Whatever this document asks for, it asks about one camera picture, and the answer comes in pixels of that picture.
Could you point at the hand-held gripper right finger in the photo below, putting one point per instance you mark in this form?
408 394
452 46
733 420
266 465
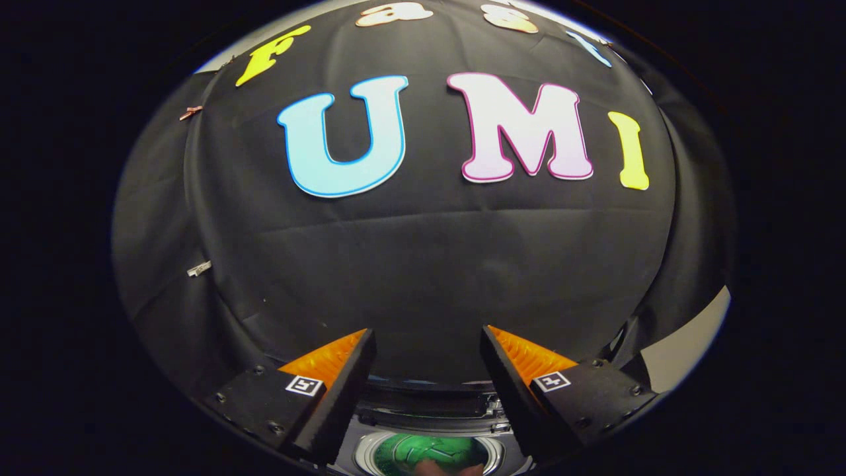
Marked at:
512 396

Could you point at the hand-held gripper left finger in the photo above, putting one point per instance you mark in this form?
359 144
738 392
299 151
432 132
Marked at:
337 403

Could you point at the dark grey washing machine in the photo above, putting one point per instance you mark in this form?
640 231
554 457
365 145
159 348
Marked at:
429 413

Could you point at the green polo shirt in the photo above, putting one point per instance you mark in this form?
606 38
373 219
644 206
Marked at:
429 449

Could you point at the black backdrop cloth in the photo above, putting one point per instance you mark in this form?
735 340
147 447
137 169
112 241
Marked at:
429 264

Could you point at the grey metal cabinet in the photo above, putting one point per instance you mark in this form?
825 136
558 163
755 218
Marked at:
687 344

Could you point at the silver cloth clip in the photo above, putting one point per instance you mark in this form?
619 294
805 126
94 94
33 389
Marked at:
198 268

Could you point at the copper cloth clip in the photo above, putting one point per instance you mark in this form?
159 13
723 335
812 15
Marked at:
190 112

